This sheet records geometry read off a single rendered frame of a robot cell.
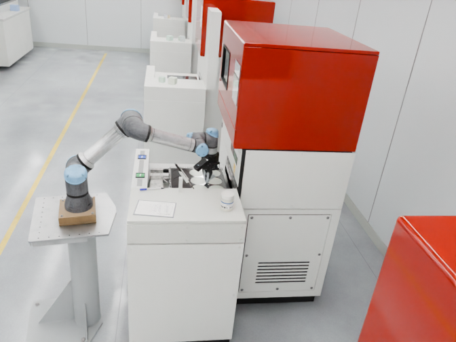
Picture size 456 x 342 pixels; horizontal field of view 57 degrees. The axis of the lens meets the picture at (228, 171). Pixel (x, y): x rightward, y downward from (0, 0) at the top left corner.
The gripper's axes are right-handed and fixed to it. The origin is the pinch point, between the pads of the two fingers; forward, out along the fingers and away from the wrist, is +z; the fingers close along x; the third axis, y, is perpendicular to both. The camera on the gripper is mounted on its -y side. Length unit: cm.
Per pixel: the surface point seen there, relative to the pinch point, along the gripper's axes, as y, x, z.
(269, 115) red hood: 17, -31, -52
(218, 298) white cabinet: -22, -48, 49
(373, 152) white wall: 192, -4, 20
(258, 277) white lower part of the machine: 24, -35, 65
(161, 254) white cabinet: -51, -30, 16
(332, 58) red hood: 42, -46, -85
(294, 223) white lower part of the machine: 39, -45, 20
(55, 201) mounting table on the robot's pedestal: -82, 38, 9
